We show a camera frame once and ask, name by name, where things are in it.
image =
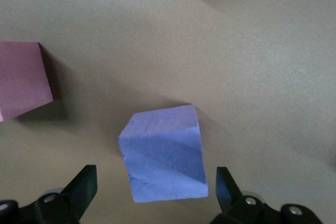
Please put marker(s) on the pink foam cube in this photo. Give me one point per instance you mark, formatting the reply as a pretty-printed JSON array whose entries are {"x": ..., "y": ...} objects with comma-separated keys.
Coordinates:
[{"x": 21, "y": 77}]

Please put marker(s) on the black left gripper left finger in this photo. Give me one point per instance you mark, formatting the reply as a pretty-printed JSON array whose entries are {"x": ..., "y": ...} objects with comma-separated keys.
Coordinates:
[{"x": 78, "y": 192}]

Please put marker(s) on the blue-violet foam cube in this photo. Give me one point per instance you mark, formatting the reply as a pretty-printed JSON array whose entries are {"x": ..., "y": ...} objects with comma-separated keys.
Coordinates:
[{"x": 162, "y": 161}]

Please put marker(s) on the brown paper table cover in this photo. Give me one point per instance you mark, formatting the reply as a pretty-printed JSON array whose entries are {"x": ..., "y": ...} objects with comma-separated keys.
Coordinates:
[{"x": 236, "y": 51}]

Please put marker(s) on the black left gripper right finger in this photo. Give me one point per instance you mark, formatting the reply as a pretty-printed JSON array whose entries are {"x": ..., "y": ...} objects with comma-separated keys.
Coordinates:
[{"x": 231, "y": 197}]

